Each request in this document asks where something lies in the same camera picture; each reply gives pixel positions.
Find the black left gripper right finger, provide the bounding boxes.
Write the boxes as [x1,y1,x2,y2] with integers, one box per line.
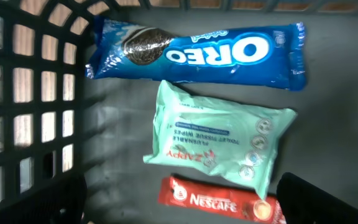
[277,172,358,224]

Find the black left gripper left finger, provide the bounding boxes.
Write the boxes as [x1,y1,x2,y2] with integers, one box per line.
[0,175,87,224]

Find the mint green wipes pack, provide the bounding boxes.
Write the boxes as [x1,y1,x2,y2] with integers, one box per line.
[143,80,297,199]

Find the red Nescafe coffee stick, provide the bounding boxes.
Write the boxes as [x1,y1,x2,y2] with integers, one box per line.
[158,176,286,224]

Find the blue Oreo cookie pack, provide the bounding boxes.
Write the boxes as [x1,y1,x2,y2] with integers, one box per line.
[85,16,306,91]

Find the grey plastic shopping basket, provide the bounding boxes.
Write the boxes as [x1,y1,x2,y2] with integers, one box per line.
[0,1,358,223]

